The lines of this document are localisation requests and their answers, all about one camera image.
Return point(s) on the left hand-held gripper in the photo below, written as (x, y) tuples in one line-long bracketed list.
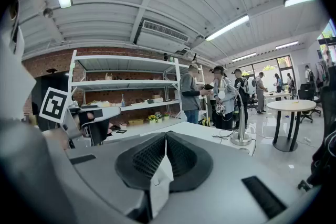
[(53, 105)]

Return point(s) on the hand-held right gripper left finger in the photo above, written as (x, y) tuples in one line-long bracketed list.
[(139, 162)]

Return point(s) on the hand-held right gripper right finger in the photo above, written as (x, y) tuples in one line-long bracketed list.
[(189, 162)]

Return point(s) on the person's left forearm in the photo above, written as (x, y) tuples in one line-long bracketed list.
[(55, 139)]

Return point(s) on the small black tablet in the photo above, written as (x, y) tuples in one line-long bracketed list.
[(121, 131)]

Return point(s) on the yellow cardboard box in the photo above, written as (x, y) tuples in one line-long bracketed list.
[(136, 122)]

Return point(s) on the yellow flower pot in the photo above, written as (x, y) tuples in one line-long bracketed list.
[(152, 118)]

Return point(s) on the white flower pot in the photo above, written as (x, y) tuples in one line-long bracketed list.
[(159, 116)]

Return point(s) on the pink flower pot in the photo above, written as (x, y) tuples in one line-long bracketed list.
[(166, 115)]

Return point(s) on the clear glass bottle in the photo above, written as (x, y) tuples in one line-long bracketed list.
[(123, 101)]

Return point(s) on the silver gooseneck desk lamp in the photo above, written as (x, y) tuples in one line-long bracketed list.
[(241, 123)]

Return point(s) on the person's grey shirt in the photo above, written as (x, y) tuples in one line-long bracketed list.
[(21, 165)]

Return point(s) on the white metal shelf rack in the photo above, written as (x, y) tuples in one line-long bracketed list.
[(123, 84)]

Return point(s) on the round ceiling dome fixture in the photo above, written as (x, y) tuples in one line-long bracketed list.
[(48, 12)]

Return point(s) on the white rectangular table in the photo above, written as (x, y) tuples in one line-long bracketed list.
[(275, 95)]

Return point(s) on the round white table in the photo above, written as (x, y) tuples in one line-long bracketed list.
[(291, 105)]

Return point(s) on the white ceiling air conditioner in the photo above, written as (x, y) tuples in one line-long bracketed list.
[(162, 36)]

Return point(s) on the black office chair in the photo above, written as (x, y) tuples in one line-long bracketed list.
[(307, 93)]

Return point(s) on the black mesh chair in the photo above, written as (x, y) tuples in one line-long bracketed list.
[(328, 139)]

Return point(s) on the long ceiling tube light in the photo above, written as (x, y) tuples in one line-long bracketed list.
[(228, 26)]

